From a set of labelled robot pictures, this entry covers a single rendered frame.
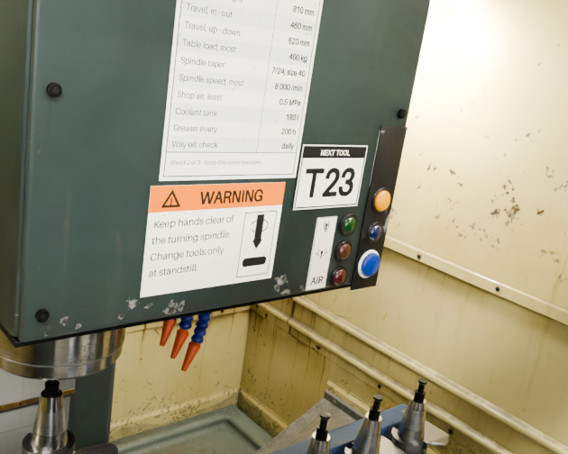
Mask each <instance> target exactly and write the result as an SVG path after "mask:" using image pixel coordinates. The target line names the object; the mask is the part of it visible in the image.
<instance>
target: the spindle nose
mask: <svg viewBox="0 0 568 454"><path fill-rule="evenodd" d="M125 330H126V328H122V329H118V330H112V331H103V332H99V333H93V334H88V335H83V336H78V337H73V338H68V339H63V340H54V341H49V342H43V343H39V344H33V345H29V346H23V347H19V348H16V347H15V346H14V345H13V344H12V342H10V341H9V340H8V339H7V337H6V336H5V335H4V333H3V332H2V331H1V330H0V368H1V369H2V370H4V371H6V372H8V373H10V374H13V375H16V376H19V377H26V378H31V379H40V380H64V379H72V378H78V377H85V376H89V375H92V374H95V373H96V372H99V371H101V370H103V369H105V368H107V367H108V366H110V365H111V364H113V363H114V362H115V361H116V360H117V359H118V358H119V357H120V355H121V353H122V350H123V343H124V339H125Z"/></svg>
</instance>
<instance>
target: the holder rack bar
mask: <svg viewBox="0 0 568 454"><path fill-rule="evenodd" d="M406 409H407V406H406V405H405V404H399V405H397V406H394V407H391V408H389V409H387V410H384V411H382V412H380V416H381V418H382V422H381V435H383V436H384V437H385V438H387V439H390V434H391V430H392V428H393V427H394V428H396V429H398V428H399V425H400V423H401V420H402V418H403V415H404V413H405V411H406ZM363 419H364V418H362V419H360V420H358V421H355V422H351V423H348V424H346V425H344V426H341V427H339V428H336V429H333V430H331V431H329V432H328V434H329V436H330V454H332V453H334V454H344V450H345V447H346V448H348V449H349V448H350V446H351V443H352V442H354V441H355V438H356V436H357V433H358V431H359V429H360V427H361V425H362V421H363ZM310 440H311V438H309V439H307V440H303V441H301V442H298V443H295V444H293V445H290V446H287V447H286V448H283V449H279V450H276V451H273V452H272V453H269V454H306V452H307V447H308V445H309V442H310Z"/></svg>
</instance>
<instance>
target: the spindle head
mask: <svg viewBox="0 0 568 454"><path fill-rule="evenodd" d="M430 2H431V0H324V1H323V6H322V12H321V18H320V24H319V30H318V35H317V41H316V52H315V58H314V64H313V69H312V76H311V81H310V88H309V93H308V99H307V109H306V116H305V121H304V127H303V133H302V139H301V144H300V151H299V156H298V166H299V161H300V155H301V149H302V144H327V145H368V149H367V154H366V159H365V164H364V169H363V174H362V183H361V188H360V193H359V198H358V203H357V205H356V206H344V207H330V208H316V209H303V210H292V206H293V201H294V194H295V189H296V183H297V177H298V167H297V173H296V177H286V178H251V179H215V180H180V181H159V176H160V159H161V150H162V141H163V132H164V123H165V113H166V104H167V95H168V86H169V68H170V59H171V50H172V41H173V32H174V22H175V13H176V4H177V0H0V330H1V331H2V332H3V333H4V335H5V336H6V337H7V339H8V340H9V341H10V342H12V344H13V345H14V346H15V347H16V348H19V347H23V346H29V345H33V344H39V343H43V342H49V341H58V340H63V339H68V338H73V337H78V336H83V335H88V334H93V333H99V332H103V331H112V330H118V329H122V328H128V327H133V326H138V325H143V324H148V323H153V322H162V321H167V320H172V319H178V318H182V317H188V316H192V315H198V314H202V313H212V312H217V311H222V310H227V309H232V308H237V307H242V306H247V305H252V304H261V303H267V302H271V301H277V300H281V299H287V298H291V297H297V296H302V295H311V294H316V293H321V292H326V291H331V290H336V289H341V288H346V287H351V283H352V279H353V270H354V265H355V260H356V255H357V250H358V246H359V240H360V236H361V231H362V222H363V217H364V212H365V207H366V203H367V197H368V193H369V188H370V182H371V172H372V168H373V163H374V158H375V153H376V149H377V143H378V138H379V134H380V127H381V126H382V125H385V126H403V127H406V124H407V119H408V111H409V107H410V102H411V97H412V93H413V88H414V84H415V79H416V74H417V66H418V62H419V57H420V52H421V48H422V43H423V39H424V33H425V28H426V20H427V16H428V11H429V6H430ZM269 182H286V185H285V190H284V196H283V202H282V208H281V215H280V220H279V231H278V238H277V243H276V249H275V255H274V261H273V268H272V273H271V278H265V279H259V280H253V281H247V282H241V283H235V284H229V285H222V286H211V287H206V288H199V289H194V290H188V291H181V292H176V293H169V294H164V295H153V296H146V297H140V294H141V284H142V267H143V257H144V248H145V239H146V229H147V220H148V210H149V201H150V191H151V186H181V185H211V184H241V183H269ZM348 213H353V214H355V215H356V217H357V221H358V222H357V227H356V229H355V231H354V232H353V233H352V234H351V235H349V236H343V235H342V234H341V233H340V229H339V226H340V222H341V220H342V219H343V218H344V216H345V215H347V214H348ZM331 216H337V221H336V226H335V231H334V240H333V246H332V251H331V256H330V261H329V267H328V271H327V277H326V282H325V287H324V288H318V289H313V290H308V291H306V284H307V274H308V269H309V263H310V258H311V252H312V247H313V241H314V236H315V230H316V220H317V218H319V217H331ZM343 240H348V241H350V242H351V243H352V245H353V252H352V255H351V256H350V258H348V259H347V260H346V261H345V262H339V261H337V260H336V259H335V256H334V252H335V249H336V247H337V245H338V244H339V243H340V242H341V241H343ZM339 266H344V267H346V268H347V271H348V277H347V279H346V281H345V283H344V284H343V285H342V286H340V287H338V288H335V287H333V286H331V283H330V276H331V274H332V272H333V271H334V269H335V268H337V267H339Z"/></svg>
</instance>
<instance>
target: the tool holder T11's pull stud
mask: <svg viewBox="0 0 568 454"><path fill-rule="evenodd" d="M330 416H331V414H330V413H328V412H321V413H320V418H321V421H320V424H318V425H317V427H316V437H317V438H318V439H320V440H325V439H327V435H328V430H329V428H328V426H327V422H328V420H329V419H330Z"/></svg>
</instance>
